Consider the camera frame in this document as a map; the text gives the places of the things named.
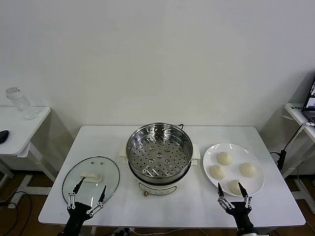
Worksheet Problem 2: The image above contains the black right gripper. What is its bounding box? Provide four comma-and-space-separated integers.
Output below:
216, 181, 254, 232

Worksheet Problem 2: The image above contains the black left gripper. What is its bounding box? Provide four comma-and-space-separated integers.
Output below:
63, 177, 108, 236

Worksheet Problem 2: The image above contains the white steamed baozi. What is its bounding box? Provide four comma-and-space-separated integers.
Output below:
217, 151, 233, 166
227, 179, 247, 196
239, 162, 257, 177
209, 164, 225, 180

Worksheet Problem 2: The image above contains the round glass pot lid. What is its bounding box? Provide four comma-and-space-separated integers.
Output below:
62, 155, 121, 207

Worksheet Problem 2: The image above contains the perforated steel steamer basket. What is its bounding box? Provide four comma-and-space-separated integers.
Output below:
126, 122, 194, 178

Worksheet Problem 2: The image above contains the round white plate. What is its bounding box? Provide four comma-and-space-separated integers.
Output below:
203, 143, 266, 197

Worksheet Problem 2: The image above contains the power strip under table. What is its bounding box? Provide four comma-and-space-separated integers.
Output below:
112, 227, 135, 236

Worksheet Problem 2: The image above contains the white electric cooker pot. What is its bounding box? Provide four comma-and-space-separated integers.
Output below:
119, 144, 200, 198

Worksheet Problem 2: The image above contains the white side table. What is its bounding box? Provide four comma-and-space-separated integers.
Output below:
0, 105, 59, 195

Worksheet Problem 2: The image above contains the clear plastic water bottle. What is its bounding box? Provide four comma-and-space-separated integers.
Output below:
5, 86, 37, 121

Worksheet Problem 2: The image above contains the grey open laptop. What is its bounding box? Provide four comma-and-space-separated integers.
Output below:
301, 76, 315, 126

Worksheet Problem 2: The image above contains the black adapter cable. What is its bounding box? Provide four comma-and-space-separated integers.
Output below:
269, 145, 287, 170

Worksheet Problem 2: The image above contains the black floor cable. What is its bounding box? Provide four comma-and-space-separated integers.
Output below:
0, 191, 32, 236

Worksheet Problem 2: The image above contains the white usb cable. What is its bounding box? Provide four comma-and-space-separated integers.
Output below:
286, 121, 315, 149

